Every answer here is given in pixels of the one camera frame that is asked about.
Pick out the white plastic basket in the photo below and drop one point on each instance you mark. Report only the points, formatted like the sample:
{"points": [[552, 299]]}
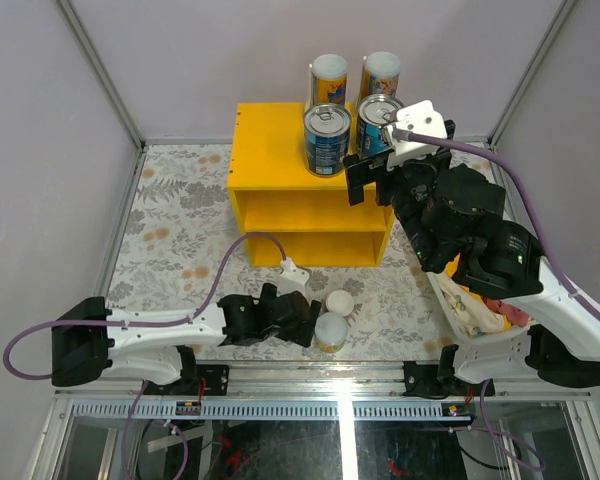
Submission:
{"points": [[450, 269]]}

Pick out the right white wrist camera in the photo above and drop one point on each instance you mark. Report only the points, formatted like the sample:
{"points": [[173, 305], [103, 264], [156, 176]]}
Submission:
{"points": [[405, 124]]}

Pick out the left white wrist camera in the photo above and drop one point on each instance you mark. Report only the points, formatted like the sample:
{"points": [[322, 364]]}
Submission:
{"points": [[292, 278]]}

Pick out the pink cloth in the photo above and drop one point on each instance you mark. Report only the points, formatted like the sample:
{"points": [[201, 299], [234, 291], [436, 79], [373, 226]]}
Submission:
{"points": [[512, 314]]}

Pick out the silver pull-tab can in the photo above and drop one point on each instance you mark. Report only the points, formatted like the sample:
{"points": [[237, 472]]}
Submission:
{"points": [[374, 112], [327, 136]]}

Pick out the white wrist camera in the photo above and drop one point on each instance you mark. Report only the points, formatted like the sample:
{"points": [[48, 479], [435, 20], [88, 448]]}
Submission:
{"points": [[405, 124], [292, 278]]}

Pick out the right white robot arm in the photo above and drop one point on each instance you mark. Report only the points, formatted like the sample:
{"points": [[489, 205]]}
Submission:
{"points": [[454, 214]]}

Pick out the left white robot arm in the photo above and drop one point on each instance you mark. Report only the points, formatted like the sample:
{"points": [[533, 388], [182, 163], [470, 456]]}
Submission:
{"points": [[91, 341]]}

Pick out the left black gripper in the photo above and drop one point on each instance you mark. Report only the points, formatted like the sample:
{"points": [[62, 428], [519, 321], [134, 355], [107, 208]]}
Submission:
{"points": [[303, 335]]}

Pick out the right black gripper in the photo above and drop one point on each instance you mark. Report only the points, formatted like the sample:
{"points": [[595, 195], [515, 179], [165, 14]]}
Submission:
{"points": [[363, 171]]}

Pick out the lidded can white lid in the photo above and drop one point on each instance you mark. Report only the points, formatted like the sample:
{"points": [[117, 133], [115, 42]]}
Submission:
{"points": [[340, 302]]}

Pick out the patterned white cloth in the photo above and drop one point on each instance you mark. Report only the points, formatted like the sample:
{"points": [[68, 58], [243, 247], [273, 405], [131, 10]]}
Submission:
{"points": [[473, 317]]}

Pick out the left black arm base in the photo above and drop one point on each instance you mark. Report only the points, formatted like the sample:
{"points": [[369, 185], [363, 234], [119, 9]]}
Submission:
{"points": [[203, 380]]}

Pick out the lidded can yellow label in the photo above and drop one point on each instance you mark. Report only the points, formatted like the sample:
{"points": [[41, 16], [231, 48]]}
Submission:
{"points": [[330, 332]]}

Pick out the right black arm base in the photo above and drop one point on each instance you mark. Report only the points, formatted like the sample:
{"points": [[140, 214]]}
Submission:
{"points": [[437, 381]]}

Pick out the aluminium front rail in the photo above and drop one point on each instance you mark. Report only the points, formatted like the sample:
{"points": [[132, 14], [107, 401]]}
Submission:
{"points": [[299, 380]]}

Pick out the tall can with plastic lid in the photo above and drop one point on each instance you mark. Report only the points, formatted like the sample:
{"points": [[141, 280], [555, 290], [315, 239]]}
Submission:
{"points": [[380, 74]]}

